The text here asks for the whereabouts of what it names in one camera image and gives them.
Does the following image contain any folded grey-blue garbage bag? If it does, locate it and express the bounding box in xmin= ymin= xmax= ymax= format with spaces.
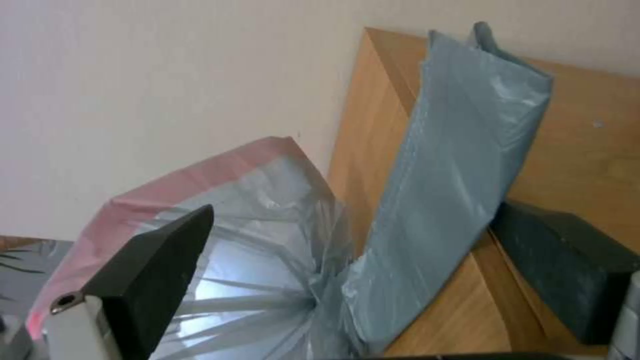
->
xmin=339 ymin=20 xmax=556 ymax=357

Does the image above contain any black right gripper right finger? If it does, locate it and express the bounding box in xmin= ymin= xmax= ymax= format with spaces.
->
xmin=491 ymin=202 xmax=640 ymax=360

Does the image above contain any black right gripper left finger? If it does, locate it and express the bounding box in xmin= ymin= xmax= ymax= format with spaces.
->
xmin=42 ymin=204 xmax=216 ymax=360

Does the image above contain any translucent bag with pink rim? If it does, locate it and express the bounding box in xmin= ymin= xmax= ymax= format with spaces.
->
xmin=27 ymin=135 xmax=371 ymax=360

